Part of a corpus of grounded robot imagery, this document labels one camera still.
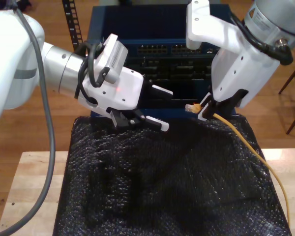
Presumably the brown wooden chair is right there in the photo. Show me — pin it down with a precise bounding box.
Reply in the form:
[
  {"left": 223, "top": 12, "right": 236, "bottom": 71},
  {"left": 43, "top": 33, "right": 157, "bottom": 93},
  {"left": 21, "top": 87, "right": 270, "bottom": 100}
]
[{"left": 278, "top": 58, "right": 295, "bottom": 135}]

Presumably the thick light grey cable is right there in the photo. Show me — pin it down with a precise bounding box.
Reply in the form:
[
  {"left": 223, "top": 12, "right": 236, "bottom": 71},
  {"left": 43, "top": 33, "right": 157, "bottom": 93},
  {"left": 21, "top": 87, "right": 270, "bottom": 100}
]
[{"left": 0, "top": 2, "right": 57, "bottom": 236}]

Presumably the black bubble mat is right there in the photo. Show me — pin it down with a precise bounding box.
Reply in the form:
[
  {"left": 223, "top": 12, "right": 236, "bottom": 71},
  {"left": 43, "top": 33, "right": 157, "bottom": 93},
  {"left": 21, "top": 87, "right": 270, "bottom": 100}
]
[{"left": 52, "top": 115, "right": 292, "bottom": 236}]

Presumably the short black cable angled plug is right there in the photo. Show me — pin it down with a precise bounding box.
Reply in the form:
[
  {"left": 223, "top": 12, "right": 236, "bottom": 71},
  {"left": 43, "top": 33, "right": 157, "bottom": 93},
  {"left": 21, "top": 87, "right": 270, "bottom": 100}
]
[
  {"left": 230, "top": 12, "right": 294, "bottom": 66},
  {"left": 75, "top": 59, "right": 100, "bottom": 105}
]

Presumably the black rack server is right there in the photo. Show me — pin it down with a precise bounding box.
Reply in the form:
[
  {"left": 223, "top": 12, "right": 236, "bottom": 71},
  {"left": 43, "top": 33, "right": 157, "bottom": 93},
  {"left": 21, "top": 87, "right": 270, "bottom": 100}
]
[{"left": 122, "top": 54, "right": 213, "bottom": 82}]

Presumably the yellow network cable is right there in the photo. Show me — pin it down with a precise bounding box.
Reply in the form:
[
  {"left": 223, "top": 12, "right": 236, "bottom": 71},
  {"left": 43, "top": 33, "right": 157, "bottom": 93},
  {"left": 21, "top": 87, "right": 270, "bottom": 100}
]
[{"left": 185, "top": 103, "right": 291, "bottom": 228}]

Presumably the dark grey camera cable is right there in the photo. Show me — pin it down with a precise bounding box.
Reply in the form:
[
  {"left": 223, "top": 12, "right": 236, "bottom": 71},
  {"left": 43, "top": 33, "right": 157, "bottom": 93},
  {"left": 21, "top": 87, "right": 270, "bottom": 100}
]
[{"left": 74, "top": 42, "right": 111, "bottom": 89}]

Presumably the blue network switch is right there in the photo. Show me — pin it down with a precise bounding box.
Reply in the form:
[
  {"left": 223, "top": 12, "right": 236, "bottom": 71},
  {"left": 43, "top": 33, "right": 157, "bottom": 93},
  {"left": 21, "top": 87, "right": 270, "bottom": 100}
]
[{"left": 86, "top": 4, "right": 238, "bottom": 57}]

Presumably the black perforated rack post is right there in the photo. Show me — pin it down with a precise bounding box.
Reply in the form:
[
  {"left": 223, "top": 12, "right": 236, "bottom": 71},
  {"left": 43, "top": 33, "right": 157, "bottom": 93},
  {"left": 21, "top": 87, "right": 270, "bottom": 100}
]
[{"left": 61, "top": 0, "right": 84, "bottom": 51}]

